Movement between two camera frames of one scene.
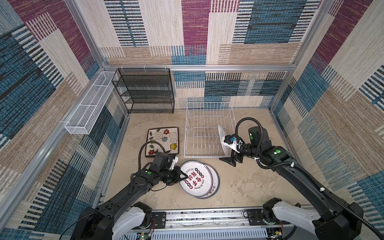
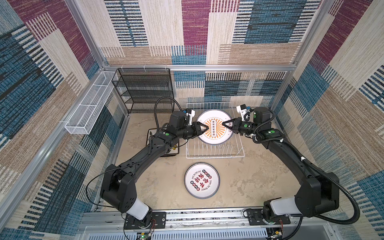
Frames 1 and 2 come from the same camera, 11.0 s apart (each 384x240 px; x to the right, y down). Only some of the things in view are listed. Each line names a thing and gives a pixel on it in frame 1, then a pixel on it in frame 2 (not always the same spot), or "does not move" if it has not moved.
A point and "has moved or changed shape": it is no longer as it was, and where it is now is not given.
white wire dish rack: [202, 138] does not move
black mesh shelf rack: [145, 90] does not move
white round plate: [221, 134] → [217, 133]
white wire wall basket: [83, 118] does not move
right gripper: [229, 160] → [236, 124]
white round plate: [200, 180] has moved or changed shape
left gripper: [177, 172] → [196, 129]
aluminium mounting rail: [217, 225] does not move
